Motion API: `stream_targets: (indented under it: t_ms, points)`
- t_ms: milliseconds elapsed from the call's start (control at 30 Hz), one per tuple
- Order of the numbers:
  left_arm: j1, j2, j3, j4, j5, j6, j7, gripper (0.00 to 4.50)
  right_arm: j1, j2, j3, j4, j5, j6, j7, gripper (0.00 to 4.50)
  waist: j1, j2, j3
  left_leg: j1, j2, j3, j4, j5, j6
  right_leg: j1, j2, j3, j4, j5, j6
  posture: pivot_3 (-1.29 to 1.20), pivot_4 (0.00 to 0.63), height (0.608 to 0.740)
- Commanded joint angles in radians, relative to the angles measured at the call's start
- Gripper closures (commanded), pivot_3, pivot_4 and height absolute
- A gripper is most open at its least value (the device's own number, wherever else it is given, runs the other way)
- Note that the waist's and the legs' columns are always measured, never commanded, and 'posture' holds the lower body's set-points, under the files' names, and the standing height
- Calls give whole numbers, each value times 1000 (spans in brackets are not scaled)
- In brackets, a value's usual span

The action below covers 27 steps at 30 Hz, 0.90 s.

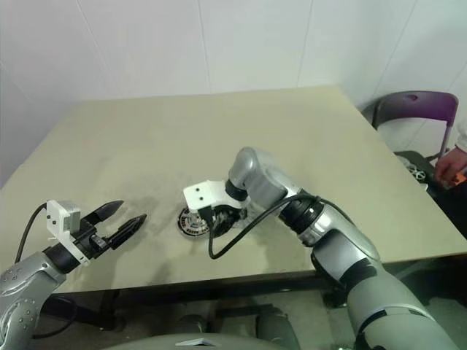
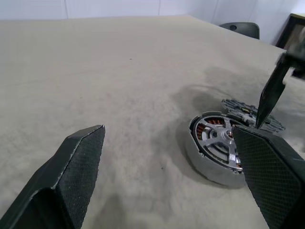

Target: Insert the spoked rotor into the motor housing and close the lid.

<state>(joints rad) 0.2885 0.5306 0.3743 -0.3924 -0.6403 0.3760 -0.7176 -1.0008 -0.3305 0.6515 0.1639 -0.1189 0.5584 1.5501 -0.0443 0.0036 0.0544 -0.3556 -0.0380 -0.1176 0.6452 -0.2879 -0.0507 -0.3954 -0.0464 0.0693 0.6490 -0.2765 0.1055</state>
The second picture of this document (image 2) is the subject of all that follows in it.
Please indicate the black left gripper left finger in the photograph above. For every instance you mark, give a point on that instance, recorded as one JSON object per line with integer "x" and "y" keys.
{"x": 74, "y": 171}

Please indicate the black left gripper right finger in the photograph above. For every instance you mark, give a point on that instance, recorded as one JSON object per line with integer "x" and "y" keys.
{"x": 269, "y": 171}

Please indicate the black rotor with silver spokes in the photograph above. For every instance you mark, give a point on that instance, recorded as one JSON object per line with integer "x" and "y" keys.
{"x": 215, "y": 145}

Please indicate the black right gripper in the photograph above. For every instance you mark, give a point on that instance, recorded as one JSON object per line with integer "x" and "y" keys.
{"x": 297, "y": 59}

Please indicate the folding chair with dark backrest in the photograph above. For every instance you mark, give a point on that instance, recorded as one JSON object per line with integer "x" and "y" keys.
{"x": 245, "y": 28}

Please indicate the grey gear plate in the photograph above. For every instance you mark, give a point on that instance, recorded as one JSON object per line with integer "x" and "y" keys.
{"x": 236, "y": 106}

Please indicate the silver motor housing copper windings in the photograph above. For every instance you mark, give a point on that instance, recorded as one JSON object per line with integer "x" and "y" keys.
{"x": 214, "y": 174}

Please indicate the dark framed panel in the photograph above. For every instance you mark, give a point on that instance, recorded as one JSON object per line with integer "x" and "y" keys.
{"x": 286, "y": 31}

